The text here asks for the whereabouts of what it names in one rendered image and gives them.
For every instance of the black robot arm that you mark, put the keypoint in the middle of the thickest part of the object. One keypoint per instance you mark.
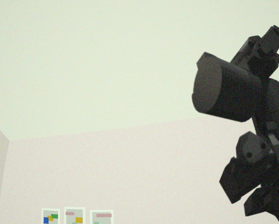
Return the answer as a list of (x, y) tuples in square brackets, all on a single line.
[(240, 90)]

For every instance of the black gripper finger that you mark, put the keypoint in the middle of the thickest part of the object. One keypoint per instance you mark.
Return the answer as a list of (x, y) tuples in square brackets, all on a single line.
[(271, 207)]

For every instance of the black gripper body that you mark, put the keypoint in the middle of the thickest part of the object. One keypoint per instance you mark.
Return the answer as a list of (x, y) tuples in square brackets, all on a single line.
[(261, 196)]

